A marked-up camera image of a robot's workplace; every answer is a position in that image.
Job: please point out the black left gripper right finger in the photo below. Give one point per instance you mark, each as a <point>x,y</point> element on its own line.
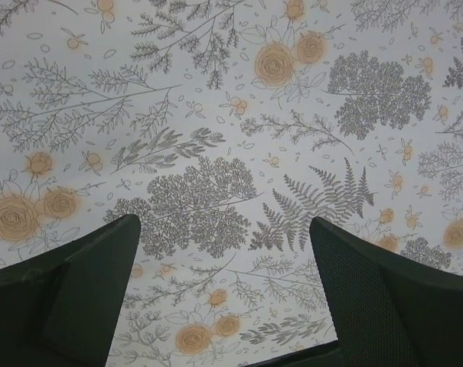
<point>387,310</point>

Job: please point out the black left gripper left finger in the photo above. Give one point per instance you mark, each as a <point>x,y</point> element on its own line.
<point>61,308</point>

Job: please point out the floral patterned table mat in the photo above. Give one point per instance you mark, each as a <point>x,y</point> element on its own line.
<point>226,126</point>

